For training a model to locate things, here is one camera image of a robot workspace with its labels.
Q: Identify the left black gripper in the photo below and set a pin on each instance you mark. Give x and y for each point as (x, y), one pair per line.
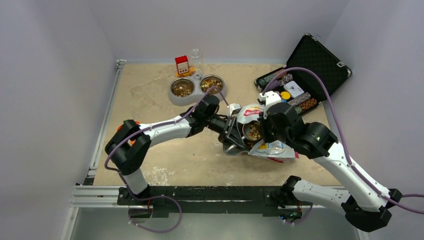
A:
(234, 135)

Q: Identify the pet food bag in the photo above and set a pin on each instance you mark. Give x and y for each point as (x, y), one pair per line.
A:
(276, 150)

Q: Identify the silver metal scoop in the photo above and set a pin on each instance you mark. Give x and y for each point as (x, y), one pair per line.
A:
(252, 131)

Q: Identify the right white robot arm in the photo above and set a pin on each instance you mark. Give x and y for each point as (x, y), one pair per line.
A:
(364, 202)

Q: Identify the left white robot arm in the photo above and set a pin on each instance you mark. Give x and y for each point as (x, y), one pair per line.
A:
(127, 149)

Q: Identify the pet food kibble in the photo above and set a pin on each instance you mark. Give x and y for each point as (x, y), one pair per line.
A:
(251, 143)

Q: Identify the grey double pet bowl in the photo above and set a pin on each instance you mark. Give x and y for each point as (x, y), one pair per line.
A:
(184, 91)

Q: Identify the clear water bottle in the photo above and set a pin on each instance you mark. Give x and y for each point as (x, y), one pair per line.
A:
(196, 62)

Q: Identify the black poker chip case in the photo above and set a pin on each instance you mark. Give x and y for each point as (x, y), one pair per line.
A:
(309, 53)

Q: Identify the red toy block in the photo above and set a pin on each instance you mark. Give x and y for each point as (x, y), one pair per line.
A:
(183, 68)

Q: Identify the orange toy arch with blocks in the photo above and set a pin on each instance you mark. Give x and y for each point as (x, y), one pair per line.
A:
(128, 126)

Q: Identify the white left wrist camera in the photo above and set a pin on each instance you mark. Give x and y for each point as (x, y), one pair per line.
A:
(233, 109)

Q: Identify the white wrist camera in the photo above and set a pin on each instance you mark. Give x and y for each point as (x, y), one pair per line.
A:
(233, 109)
(268, 99)

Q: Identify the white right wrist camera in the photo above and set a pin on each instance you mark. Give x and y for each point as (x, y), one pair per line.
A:
(268, 99)

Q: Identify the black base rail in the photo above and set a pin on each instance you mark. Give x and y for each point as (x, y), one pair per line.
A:
(268, 201)

